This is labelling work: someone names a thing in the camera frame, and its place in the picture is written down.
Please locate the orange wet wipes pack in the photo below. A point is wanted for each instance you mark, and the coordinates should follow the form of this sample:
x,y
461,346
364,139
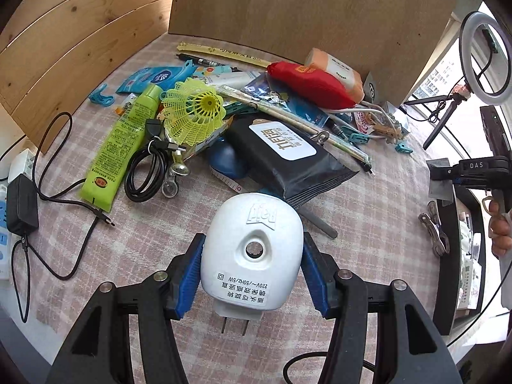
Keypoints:
x,y
336,66

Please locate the upright wooden board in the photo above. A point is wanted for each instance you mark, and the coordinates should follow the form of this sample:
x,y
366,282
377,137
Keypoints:
x,y
300,8

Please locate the metal spring clamp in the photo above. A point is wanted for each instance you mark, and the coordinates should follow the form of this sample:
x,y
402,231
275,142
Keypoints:
x,y
434,228

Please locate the grey foil sachet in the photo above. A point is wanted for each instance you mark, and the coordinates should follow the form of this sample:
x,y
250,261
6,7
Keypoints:
x,y
438,192

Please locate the black wet wipes pack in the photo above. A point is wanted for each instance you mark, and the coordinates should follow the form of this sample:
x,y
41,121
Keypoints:
x,y
288,156

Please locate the black power adapter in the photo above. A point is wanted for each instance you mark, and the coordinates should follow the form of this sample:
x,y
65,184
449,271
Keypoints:
x,y
22,204

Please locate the red fabric pouch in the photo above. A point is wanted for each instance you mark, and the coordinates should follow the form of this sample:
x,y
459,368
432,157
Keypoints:
x,y
312,84

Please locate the lime green tube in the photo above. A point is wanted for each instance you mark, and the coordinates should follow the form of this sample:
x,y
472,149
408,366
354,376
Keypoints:
x,y
120,144

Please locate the wooden plank panel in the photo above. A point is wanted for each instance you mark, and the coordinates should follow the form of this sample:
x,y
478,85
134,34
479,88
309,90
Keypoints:
x,y
80,40

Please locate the blue card packet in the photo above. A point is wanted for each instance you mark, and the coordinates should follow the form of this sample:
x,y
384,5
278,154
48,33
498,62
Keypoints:
x,y
296,106

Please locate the thin black pen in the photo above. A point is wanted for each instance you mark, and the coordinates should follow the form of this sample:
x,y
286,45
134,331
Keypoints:
x,y
204,60

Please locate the grey square packet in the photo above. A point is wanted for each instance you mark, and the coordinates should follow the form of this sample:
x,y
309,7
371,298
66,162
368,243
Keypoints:
x,y
371,88

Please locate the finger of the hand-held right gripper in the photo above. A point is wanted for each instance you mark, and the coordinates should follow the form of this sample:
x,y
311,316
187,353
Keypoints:
x,y
444,172

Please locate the yellow paper strip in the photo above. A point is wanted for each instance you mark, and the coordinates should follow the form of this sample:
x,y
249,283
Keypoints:
x,y
224,52

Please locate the person's right hand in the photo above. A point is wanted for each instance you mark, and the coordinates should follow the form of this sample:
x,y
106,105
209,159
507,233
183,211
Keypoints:
x,y
502,232

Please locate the yellow shuttlecock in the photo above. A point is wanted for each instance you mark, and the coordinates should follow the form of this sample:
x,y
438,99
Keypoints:
x,y
192,108

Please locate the blue round tape measure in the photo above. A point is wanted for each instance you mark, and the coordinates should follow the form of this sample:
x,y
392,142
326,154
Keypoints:
x,y
226,160

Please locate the blue plastic clip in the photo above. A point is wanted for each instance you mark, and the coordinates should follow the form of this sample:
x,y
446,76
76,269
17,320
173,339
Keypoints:
x,y
102,96

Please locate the black rectangular tray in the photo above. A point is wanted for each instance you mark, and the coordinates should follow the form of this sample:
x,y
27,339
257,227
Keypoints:
x,y
448,288

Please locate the white plug-in mosquito repeller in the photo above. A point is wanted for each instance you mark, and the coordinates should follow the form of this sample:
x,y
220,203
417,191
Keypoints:
x,y
252,224

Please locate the pink sachet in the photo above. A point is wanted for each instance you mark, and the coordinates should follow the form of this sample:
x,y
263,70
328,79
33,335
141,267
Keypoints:
x,y
363,120

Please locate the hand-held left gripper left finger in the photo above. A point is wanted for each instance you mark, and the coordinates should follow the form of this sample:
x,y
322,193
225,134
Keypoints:
x,y
191,280

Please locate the teal clothespin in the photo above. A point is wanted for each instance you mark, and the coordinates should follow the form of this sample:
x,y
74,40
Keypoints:
x,y
404,147
240,108
356,138

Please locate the white power strip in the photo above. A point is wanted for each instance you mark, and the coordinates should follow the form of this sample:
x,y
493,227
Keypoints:
x,y
14,160

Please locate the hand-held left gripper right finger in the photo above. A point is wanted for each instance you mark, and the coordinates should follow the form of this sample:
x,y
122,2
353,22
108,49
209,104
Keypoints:
x,y
316,280

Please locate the chopsticks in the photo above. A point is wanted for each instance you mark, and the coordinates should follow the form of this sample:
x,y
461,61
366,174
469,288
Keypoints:
x,y
288,118

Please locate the blue tissue packet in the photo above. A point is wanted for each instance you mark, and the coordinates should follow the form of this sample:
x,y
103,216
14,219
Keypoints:
x,y
152,78

